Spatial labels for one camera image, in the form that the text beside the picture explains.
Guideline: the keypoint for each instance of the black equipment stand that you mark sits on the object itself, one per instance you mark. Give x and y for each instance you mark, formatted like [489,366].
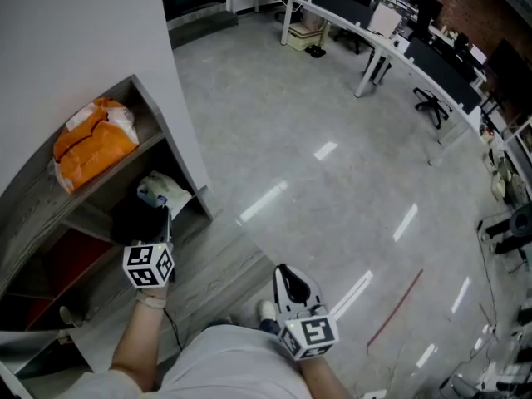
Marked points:
[509,227]

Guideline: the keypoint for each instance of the black desk divider panel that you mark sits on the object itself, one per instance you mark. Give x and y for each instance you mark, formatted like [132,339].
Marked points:
[338,8]
[444,75]

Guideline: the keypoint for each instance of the grey wooden desk with hutch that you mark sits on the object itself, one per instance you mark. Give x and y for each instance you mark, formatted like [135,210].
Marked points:
[216,272]

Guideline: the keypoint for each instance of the grey wooden shelf unit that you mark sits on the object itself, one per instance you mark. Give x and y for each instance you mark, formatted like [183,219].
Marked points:
[37,206]

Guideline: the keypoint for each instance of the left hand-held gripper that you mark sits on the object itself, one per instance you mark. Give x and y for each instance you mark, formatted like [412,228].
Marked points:
[145,264]

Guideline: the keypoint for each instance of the long white office desk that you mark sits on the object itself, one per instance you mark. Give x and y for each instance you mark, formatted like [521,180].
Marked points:
[399,52]

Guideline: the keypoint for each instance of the small white cylinder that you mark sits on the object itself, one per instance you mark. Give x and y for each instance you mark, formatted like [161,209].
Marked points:
[70,316]

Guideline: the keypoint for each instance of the person's left hand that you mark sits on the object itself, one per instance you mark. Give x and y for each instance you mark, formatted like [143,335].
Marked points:
[151,298]

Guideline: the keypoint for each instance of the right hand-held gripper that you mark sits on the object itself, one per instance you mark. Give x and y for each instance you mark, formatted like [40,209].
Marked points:
[309,335]

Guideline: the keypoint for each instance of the pair of black shoes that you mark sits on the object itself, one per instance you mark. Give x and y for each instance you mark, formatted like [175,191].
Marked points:
[315,51]

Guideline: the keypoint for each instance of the black office chair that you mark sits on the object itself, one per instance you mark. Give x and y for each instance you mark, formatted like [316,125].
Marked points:
[353,40]

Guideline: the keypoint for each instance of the cardboard box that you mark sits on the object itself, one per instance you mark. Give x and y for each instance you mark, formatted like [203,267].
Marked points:
[306,35]

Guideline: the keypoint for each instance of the white wet wipes packet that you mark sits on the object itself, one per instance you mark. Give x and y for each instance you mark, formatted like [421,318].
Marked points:
[164,187]

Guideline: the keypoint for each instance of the person's right forearm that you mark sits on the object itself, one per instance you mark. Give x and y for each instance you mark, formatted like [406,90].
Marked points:
[324,380]

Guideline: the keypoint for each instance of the person's left forearm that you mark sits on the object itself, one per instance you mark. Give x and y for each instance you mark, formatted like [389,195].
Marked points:
[137,347]

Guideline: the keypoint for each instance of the white board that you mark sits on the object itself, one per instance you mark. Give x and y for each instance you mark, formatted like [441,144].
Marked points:
[384,20]

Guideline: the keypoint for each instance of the orange plastic packet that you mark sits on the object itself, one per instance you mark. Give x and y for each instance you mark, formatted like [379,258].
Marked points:
[93,146]

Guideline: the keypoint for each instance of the grey floor step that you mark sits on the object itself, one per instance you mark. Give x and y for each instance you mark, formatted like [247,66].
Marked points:
[203,27]

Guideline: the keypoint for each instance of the person's white shoe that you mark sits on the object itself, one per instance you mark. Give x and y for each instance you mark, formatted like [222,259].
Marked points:
[266,310]

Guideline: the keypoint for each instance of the black chair base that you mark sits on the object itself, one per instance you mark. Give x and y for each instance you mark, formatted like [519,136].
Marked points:
[432,106]

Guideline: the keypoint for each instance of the person's light grey shirt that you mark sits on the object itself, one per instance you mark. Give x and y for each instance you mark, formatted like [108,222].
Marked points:
[232,368]

